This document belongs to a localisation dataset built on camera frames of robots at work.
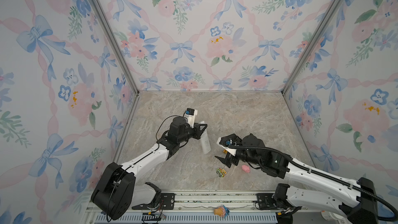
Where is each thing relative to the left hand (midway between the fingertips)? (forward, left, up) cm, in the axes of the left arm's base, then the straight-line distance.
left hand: (206, 124), depth 80 cm
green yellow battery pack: (-18, -8, -17) cm, 26 cm away
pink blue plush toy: (-36, -7, -15) cm, 40 cm away
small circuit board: (-37, +26, -22) cm, 51 cm away
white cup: (-38, -53, -14) cm, 66 cm away
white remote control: (-7, 0, -8) cm, 11 cm away
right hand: (-11, -6, 0) cm, 13 cm away
